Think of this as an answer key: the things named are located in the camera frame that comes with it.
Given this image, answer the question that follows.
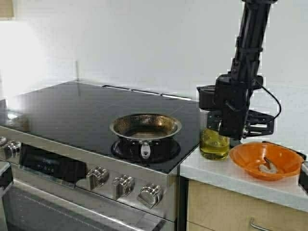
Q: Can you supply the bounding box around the steel drawer handle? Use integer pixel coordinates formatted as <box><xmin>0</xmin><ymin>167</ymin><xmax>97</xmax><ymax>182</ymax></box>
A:
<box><xmin>249</xmin><ymin>218</ymin><xmax>270</xmax><ymax>231</ymax></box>

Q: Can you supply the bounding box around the steel stove knob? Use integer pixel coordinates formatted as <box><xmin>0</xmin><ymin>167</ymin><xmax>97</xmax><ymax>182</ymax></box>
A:
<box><xmin>137</xmin><ymin>184</ymin><xmax>163</xmax><ymax>209</ymax></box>
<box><xmin>112</xmin><ymin>175</ymin><xmax>135</xmax><ymax>200</ymax></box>
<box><xmin>86</xmin><ymin>167</ymin><xmax>109</xmax><ymax>190</ymax></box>

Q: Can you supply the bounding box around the wooden base cabinet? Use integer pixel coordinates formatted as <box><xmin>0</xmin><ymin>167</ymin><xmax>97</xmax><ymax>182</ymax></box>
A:
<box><xmin>187</xmin><ymin>180</ymin><xmax>308</xmax><ymax>231</ymax></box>

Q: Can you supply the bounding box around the glass oil bottle black lid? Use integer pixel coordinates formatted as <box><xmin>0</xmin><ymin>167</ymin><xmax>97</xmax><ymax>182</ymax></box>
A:
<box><xmin>197</xmin><ymin>85</ymin><xmax>230</xmax><ymax>160</ymax></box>

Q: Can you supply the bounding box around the far left steel knob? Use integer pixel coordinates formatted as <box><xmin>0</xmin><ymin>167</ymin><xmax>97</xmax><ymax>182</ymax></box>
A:
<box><xmin>3</xmin><ymin>141</ymin><xmax>21</xmax><ymax>159</ymax></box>

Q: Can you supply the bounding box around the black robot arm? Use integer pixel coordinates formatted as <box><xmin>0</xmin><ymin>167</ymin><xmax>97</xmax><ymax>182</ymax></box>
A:
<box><xmin>209</xmin><ymin>0</ymin><xmax>275</xmax><ymax>140</ymax></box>

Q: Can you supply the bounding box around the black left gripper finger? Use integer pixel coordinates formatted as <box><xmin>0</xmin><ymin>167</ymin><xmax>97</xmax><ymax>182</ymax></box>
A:
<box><xmin>245</xmin><ymin>110</ymin><xmax>274</xmax><ymax>137</ymax></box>

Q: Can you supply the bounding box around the stainless steel electric range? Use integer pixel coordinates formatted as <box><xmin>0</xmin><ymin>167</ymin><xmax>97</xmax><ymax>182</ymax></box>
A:
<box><xmin>0</xmin><ymin>82</ymin><xmax>199</xmax><ymax>231</ymax></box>

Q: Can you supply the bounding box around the right steel stove knob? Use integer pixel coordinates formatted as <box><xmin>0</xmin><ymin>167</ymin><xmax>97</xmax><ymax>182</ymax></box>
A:
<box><xmin>137</xmin><ymin>184</ymin><xmax>163</xmax><ymax>209</ymax></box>

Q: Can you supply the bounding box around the black object at left edge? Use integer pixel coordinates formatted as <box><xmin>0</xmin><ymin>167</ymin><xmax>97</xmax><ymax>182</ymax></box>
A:
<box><xmin>0</xmin><ymin>161</ymin><xmax>13</xmax><ymax>190</ymax></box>

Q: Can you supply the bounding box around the steel frying pan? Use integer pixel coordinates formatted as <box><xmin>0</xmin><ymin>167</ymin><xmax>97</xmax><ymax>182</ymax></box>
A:
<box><xmin>110</xmin><ymin>113</ymin><xmax>182</xmax><ymax>163</ymax></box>

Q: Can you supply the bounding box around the orange plastic bowl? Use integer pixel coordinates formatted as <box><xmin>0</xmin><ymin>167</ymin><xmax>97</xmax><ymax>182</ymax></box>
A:
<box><xmin>229</xmin><ymin>142</ymin><xmax>304</xmax><ymax>181</ymax></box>

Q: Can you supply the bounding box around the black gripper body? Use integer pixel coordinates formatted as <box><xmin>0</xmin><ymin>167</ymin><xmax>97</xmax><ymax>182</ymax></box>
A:
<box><xmin>207</xmin><ymin>74</ymin><xmax>263</xmax><ymax>140</ymax></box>

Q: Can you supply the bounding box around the black appliance at right edge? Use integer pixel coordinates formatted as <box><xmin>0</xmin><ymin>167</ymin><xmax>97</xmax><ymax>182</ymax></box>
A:
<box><xmin>298</xmin><ymin>162</ymin><xmax>308</xmax><ymax>194</ymax></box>

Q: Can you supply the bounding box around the raw grey shrimp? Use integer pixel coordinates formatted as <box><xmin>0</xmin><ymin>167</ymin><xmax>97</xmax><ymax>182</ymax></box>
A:
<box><xmin>258</xmin><ymin>157</ymin><xmax>278</xmax><ymax>174</ymax></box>

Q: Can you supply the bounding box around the middle steel stove knob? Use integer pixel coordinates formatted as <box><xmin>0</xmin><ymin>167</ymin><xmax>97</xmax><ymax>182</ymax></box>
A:
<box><xmin>112</xmin><ymin>175</ymin><xmax>135</xmax><ymax>200</ymax></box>

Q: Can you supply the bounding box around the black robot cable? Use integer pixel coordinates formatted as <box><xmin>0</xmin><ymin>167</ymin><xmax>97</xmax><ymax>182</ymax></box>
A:
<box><xmin>255</xmin><ymin>79</ymin><xmax>282</xmax><ymax>118</ymax></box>

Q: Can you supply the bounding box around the left steel stove knob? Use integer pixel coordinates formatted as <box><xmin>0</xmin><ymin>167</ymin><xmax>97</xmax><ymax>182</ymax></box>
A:
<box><xmin>86</xmin><ymin>167</ymin><xmax>109</xmax><ymax>190</ymax></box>

